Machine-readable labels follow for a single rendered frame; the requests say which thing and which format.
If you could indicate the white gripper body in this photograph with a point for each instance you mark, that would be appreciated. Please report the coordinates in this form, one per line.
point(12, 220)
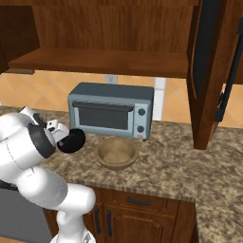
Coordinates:
point(62, 131)

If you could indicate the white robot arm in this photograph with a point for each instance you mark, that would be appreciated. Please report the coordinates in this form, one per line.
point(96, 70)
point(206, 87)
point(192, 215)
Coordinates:
point(38, 186)

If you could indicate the small black bowl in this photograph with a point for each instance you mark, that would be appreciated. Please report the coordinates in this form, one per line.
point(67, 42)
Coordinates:
point(74, 140)

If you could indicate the large brown wooden bowl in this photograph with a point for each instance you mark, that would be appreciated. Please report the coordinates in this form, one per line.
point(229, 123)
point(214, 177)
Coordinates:
point(117, 154)

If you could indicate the narrow wooden base cabinet door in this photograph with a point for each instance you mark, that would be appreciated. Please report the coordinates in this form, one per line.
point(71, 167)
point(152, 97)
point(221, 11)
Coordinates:
point(96, 221)

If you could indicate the plain wooden cabinet door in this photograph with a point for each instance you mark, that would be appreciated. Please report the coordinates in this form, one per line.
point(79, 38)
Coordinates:
point(15, 34)

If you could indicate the wide wooden base cabinet door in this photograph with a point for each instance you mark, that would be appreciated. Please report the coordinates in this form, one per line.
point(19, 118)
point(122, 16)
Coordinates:
point(142, 226)

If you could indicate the toaster oven glass door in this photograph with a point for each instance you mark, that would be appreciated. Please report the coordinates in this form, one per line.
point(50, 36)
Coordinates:
point(104, 118)

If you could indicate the grey-blue toaster oven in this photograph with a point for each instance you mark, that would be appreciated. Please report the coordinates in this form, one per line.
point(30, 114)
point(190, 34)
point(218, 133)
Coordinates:
point(110, 93)

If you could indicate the dark toaster oven knob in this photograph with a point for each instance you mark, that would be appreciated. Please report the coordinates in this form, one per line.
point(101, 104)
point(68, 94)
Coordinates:
point(140, 128)
point(141, 111)

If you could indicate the grey dishwasher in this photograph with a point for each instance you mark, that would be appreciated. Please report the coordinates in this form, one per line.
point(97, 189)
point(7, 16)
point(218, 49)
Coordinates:
point(22, 218)

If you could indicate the wooden drawer front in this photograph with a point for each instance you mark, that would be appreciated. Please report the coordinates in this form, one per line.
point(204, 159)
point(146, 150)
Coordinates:
point(144, 201)

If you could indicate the white wall outlet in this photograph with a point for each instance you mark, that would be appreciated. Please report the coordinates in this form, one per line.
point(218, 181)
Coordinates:
point(111, 78)

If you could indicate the open wooden wall cabinet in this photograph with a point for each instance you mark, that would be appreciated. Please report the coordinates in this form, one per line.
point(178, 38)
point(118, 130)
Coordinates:
point(110, 38)

